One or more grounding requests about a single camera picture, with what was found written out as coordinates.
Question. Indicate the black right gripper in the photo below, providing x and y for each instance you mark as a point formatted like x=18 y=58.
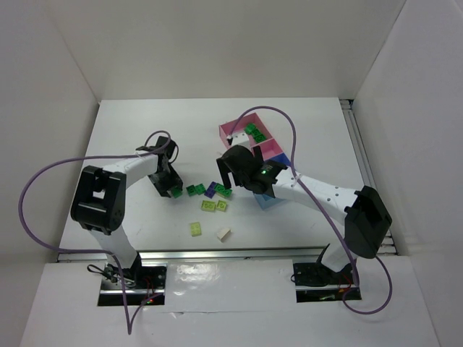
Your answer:
x=229 y=165

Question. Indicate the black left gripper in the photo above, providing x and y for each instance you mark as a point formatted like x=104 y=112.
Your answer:
x=165 y=183

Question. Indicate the green square lego brick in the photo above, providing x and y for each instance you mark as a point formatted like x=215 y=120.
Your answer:
x=191 y=191
x=176 y=192
x=200 y=189

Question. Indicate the green rounded lego brick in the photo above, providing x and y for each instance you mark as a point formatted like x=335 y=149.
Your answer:
x=258 y=136

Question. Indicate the green long lego brick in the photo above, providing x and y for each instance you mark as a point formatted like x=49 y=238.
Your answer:
x=222 y=191

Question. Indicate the green curved lego brick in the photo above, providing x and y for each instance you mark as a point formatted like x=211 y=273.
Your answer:
x=249 y=129

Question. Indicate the lime green lego brick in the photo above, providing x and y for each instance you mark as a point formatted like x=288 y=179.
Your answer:
x=221 y=205
x=208 y=206
x=195 y=229

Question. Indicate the beige lego brick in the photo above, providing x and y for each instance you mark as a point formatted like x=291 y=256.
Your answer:
x=223 y=234

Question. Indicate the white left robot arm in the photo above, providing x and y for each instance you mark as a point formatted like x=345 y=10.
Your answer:
x=100 y=198

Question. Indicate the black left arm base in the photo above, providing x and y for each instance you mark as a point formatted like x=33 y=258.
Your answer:
x=149 y=280

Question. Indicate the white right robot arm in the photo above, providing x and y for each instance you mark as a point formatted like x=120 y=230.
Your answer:
x=359 y=218

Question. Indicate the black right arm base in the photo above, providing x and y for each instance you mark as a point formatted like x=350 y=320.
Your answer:
x=312 y=273

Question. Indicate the pink two-compartment tray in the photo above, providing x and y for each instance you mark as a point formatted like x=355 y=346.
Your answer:
x=269 y=147

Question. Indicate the dark blue lego brick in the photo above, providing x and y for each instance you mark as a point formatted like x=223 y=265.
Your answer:
x=210 y=191

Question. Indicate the blue two-compartment tray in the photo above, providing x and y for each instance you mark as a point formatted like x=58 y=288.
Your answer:
x=266 y=202

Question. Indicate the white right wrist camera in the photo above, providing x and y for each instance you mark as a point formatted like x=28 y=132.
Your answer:
x=238 y=138

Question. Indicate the aluminium front rail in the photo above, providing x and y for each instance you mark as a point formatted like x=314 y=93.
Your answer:
x=221 y=254

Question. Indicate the aluminium side rail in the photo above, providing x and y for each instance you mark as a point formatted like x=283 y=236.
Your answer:
x=388 y=245

